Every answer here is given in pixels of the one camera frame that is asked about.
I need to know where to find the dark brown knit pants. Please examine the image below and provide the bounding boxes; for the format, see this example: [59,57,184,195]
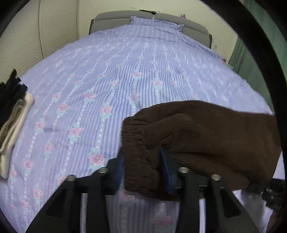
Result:
[121,101,282,198]

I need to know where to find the cream folded garment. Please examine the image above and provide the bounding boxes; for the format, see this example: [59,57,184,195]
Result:
[1,93,35,179]

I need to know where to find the green curtain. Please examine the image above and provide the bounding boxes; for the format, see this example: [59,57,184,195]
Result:
[229,1,286,110]

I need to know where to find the black folded garment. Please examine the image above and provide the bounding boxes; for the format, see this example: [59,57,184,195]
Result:
[0,69,27,127]

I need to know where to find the white sliding wardrobe doors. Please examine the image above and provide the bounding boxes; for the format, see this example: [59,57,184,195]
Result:
[1,1,77,82]

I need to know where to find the grey upholstered headboard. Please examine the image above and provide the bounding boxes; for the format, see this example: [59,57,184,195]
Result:
[89,10,213,49]

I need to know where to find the lavender floral pillow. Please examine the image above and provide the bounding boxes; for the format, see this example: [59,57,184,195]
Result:
[130,16,184,33]

